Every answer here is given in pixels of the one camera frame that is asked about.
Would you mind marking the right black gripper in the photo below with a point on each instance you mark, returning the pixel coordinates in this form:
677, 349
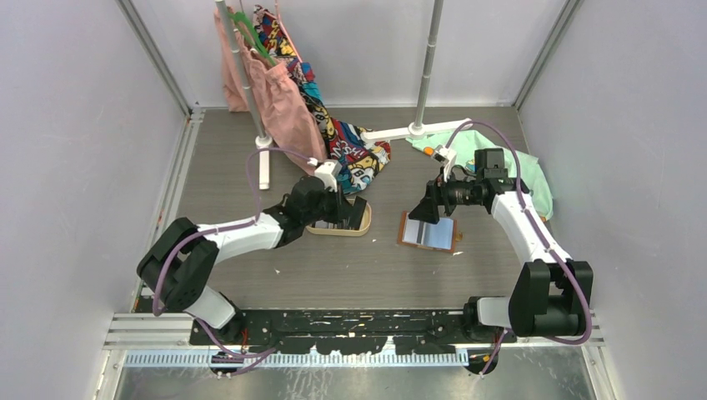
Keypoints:
428, 209

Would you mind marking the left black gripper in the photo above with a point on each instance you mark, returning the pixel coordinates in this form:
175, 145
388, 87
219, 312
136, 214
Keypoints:
342, 207

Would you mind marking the brown leather card holder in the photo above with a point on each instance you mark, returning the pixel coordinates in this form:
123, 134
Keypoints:
442, 236

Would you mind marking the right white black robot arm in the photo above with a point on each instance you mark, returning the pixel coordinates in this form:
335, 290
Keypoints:
551, 296

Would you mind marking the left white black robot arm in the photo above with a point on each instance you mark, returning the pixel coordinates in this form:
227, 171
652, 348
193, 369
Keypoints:
178, 266

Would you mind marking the beige oval card tray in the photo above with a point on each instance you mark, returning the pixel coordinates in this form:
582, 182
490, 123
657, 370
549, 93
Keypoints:
361, 209

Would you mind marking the colourful comic print garment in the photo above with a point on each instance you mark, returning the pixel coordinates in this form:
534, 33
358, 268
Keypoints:
361, 161

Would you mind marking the mint green garment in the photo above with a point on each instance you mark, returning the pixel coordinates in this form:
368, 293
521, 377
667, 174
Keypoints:
469, 141

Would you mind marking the right white rack stand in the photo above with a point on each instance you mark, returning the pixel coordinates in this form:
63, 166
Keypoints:
417, 128

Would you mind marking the white rack stand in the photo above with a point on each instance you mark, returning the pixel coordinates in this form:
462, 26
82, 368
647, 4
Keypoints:
417, 128
263, 141

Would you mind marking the pink hanging garment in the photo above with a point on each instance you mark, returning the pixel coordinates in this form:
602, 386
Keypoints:
283, 111

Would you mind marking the left white rack stand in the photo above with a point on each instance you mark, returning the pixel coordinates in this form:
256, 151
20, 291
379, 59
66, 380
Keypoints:
263, 141

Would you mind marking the green clothes hanger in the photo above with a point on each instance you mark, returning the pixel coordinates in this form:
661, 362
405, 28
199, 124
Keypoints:
244, 25

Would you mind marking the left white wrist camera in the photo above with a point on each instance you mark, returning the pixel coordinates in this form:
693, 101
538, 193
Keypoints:
327, 172

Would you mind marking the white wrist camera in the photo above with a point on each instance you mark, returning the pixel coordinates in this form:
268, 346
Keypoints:
327, 172
447, 157

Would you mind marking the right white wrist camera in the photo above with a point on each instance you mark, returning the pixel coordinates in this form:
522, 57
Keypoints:
447, 157

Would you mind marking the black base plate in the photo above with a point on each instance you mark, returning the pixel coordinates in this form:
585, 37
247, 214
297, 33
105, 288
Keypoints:
279, 338

